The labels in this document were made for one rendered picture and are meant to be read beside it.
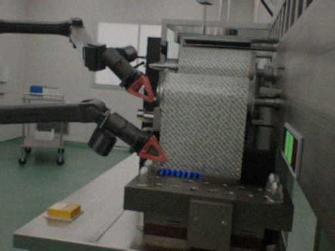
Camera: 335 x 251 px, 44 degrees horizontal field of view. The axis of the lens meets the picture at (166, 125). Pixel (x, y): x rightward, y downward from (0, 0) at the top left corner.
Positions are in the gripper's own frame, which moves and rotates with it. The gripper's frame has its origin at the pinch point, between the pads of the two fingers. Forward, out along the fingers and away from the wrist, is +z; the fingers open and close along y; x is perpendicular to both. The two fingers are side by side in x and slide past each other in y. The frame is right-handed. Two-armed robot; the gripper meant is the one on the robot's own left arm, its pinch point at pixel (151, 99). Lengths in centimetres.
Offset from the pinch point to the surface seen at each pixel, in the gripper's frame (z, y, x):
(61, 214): 7.8, 19.2, -36.3
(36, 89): -204, -413, -178
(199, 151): 21.4, 5.9, 0.6
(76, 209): 9.4, 15.6, -34.0
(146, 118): 3.0, -1.4, -5.5
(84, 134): -143, -546, -220
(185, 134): 15.3, 6.2, 0.9
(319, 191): 36, 68, 19
